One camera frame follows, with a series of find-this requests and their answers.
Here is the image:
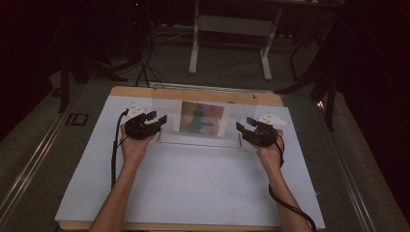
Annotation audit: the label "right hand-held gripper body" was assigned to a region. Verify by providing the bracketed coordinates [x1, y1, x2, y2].
[247, 112, 291, 149]

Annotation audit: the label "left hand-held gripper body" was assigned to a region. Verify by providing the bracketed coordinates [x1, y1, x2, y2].
[124, 102, 162, 141]

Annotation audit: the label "clear acrylic photo frame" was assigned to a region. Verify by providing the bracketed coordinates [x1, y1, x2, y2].
[150, 92, 261, 150]

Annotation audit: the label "photo paper sheet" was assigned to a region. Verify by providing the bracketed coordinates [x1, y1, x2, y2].
[173, 100, 232, 138]

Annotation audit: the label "person's right hand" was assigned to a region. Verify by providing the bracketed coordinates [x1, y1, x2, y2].
[253, 129, 285, 172]

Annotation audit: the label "person's left hand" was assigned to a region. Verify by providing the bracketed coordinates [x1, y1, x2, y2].
[119, 123, 157, 166]

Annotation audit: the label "wooden table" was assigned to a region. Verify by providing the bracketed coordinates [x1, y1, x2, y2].
[58, 85, 324, 232]

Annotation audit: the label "pale blue table mat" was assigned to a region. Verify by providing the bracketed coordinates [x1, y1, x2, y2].
[54, 95, 326, 229]

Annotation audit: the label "black metal stand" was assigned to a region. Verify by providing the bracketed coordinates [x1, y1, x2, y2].
[57, 44, 129, 114]
[274, 9, 341, 132]

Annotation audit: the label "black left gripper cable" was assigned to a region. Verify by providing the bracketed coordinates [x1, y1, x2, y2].
[109, 108, 131, 189]

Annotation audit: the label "black floor cables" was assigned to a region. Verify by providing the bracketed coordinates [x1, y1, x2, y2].
[134, 28, 166, 89]

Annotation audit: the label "metal floor rail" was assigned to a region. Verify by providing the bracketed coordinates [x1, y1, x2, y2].
[147, 81, 276, 95]
[0, 96, 85, 223]
[315, 102, 379, 232]

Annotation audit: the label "white metal desk frame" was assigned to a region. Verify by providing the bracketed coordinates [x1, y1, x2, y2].
[188, 0, 284, 82]

